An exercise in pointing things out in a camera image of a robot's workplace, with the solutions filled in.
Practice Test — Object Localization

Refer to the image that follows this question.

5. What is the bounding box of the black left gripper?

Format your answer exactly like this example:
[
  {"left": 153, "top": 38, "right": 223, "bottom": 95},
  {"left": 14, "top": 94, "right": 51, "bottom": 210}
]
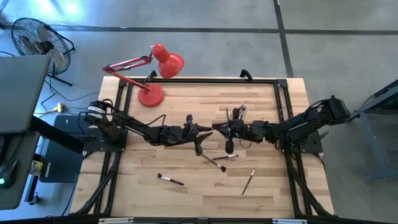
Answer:
[{"left": 182, "top": 114, "right": 214, "bottom": 157}]

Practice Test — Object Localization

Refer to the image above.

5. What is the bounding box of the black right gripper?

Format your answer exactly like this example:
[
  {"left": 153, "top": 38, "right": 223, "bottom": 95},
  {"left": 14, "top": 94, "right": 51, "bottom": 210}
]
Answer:
[{"left": 212, "top": 108, "right": 253, "bottom": 154}]

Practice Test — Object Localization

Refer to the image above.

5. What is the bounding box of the black fan makeup brush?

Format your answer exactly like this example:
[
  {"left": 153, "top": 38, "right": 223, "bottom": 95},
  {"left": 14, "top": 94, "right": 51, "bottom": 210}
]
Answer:
[{"left": 201, "top": 154, "right": 228, "bottom": 174}]

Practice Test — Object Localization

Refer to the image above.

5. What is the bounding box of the fluffy dark-bristle makeup brush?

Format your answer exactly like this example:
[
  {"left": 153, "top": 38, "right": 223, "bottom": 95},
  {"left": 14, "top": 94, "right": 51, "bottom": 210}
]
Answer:
[{"left": 157, "top": 172, "right": 185, "bottom": 187}]

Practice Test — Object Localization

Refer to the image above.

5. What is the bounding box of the thin black makeup brush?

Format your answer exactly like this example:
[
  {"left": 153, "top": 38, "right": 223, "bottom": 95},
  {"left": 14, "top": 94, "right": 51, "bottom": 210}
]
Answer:
[{"left": 241, "top": 169, "right": 256, "bottom": 196}]

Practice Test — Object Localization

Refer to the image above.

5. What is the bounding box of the red desk lamp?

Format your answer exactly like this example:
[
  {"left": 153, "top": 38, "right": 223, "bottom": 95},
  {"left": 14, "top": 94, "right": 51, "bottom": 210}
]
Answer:
[{"left": 103, "top": 43, "right": 185, "bottom": 108}]

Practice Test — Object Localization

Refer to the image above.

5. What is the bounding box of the yellow power plug adapter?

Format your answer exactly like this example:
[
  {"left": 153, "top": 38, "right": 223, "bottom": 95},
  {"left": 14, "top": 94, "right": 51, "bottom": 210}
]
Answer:
[{"left": 34, "top": 102, "right": 66, "bottom": 114}]

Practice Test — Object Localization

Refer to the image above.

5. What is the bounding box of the black computer tower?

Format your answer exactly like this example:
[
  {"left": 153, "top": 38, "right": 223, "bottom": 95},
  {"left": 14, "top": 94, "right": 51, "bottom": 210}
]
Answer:
[{"left": 39, "top": 114, "right": 94, "bottom": 184}]

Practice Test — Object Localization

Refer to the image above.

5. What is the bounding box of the blue metal cart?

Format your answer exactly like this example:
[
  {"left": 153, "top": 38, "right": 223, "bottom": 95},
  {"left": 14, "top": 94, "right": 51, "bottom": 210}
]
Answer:
[{"left": 343, "top": 79, "right": 398, "bottom": 183}]

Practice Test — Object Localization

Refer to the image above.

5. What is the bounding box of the dark grey desk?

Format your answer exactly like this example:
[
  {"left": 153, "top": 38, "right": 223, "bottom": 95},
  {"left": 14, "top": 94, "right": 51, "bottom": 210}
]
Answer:
[{"left": 0, "top": 130, "right": 40, "bottom": 210}]

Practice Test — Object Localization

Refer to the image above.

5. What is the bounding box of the black floor fan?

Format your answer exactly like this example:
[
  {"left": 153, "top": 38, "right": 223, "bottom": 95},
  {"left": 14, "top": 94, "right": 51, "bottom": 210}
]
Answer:
[{"left": 11, "top": 17, "right": 76, "bottom": 87}]

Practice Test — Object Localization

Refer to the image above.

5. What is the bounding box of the light grey desk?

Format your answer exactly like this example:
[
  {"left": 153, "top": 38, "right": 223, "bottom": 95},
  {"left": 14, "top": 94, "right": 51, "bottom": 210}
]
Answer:
[{"left": 0, "top": 55, "right": 52, "bottom": 134}]

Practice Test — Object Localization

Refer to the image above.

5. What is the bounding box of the black computer mouse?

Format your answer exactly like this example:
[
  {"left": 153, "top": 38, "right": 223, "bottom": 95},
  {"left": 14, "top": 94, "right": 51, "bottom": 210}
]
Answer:
[{"left": 0, "top": 158, "right": 18, "bottom": 189}]

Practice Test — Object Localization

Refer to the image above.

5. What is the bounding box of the black aluminium table frame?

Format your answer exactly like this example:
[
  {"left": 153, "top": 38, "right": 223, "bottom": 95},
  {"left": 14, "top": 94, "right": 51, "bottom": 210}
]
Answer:
[{"left": 70, "top": 77, "right": 335, "bottom": 224}]

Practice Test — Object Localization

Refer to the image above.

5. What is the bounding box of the white frame bracket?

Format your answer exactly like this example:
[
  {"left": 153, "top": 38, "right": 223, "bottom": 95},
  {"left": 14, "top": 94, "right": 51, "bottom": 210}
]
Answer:
[
  {"left": 98, "top": 218, "right": 134, "bottom": 224},
  {"left": 272, "top": 218, "right": 307, "bottom": 224}
]

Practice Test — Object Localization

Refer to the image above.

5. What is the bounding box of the black floor cable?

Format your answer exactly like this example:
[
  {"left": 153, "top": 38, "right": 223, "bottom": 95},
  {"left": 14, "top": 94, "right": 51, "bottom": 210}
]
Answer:
[{"left": 43, "top": 76, "right": 100, "bottom": 103}]

